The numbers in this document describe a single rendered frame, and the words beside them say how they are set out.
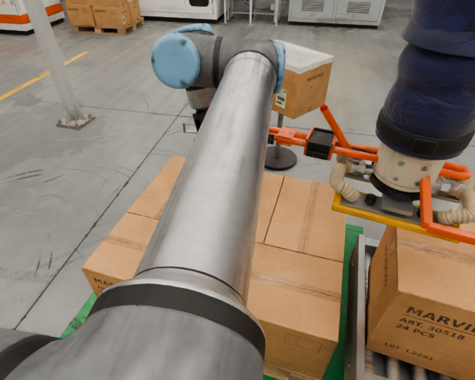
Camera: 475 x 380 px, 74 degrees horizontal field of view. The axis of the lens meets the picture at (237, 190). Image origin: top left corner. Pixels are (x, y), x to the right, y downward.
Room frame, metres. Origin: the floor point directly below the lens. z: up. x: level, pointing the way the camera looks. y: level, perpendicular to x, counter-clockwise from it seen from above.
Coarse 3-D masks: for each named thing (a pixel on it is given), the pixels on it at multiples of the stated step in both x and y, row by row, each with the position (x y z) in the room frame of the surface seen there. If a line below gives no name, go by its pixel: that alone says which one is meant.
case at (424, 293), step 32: (384, 256) 0.78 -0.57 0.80; (416, 256) 0.66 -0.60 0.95; (448, 256) 0.66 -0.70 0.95; (384, 288) 0.63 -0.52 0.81; (416, 288) 0.54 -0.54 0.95; (448, 288) 0.54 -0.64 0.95; (384, 320) 0.53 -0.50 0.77; (416, 320) 0.51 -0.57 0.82; (448, 320) 0.48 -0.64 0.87; (384, 352) 0.51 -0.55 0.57; (416, 352) 0.48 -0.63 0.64; (448, 352) 0.46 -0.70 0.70
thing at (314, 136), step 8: (312, 128) 0.89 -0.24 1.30; (320, 128) 0.89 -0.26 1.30; (312, 136) 0.86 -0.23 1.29; (320, 136) 0.86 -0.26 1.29; (328, 136) 0.86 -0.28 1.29; (312, 144) 0.81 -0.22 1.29; (320, 144) 0.80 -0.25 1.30; (328, 144) 0.81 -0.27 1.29; (304, 152) 0.82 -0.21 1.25; (312, 152) 0.81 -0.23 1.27; (320, 152) 0.80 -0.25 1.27; (328, 152) 0.80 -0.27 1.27; (328, 160) 0.79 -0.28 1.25
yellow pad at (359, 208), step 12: (336, 192) 0.74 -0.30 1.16; (360, 192) 0.74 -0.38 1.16; (336, 204) 0.68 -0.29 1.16; (348, 204) 0.68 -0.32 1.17; (360, 204) 0.68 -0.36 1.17; (372, 204) 0.68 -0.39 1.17; (360, 216) 0.65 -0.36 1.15; (372, 216) 0.64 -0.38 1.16; (384, 216) 0.63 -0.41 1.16; (396, 216) 0.63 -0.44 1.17; (408, 216) 0.63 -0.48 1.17; (420, 216) 0.62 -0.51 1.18; (408, 228) 0.60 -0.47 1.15; (420, 228) 0.59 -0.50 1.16
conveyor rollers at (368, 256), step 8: (368, 256) 0.97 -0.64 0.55; (368, 264) 0.93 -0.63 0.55; (368, 272) 0.88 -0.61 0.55; (368, 352) 0.52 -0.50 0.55; (368, 360) 0.49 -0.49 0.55; (392, 360) 0.49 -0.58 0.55; (368, 368) 0.47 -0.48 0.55; (392, 368) 0.47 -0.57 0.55; (416, 368) 0.47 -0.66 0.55; (424, 368) 0.47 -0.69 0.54; (392, 376) 0.44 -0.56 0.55; (400, 376) 0.44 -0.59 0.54; (416, 376) 0.44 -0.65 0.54; (424, 376) 0.44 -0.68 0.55; (440, 376) 0.44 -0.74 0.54; (448, 376) 0.44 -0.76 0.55
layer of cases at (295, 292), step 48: (144, 192) 1.46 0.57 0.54; (288, 192) 1.46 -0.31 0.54; (144, 240) 1.09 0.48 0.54; (288, 240) 1.09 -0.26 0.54; (336, 240) 1.09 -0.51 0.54; (96, 288) 0.91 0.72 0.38; (288, 288) 0.80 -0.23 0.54; (336, 288) 0.80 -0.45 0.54; (288, 336) 0.62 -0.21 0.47; (336, 336) 0.59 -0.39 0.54
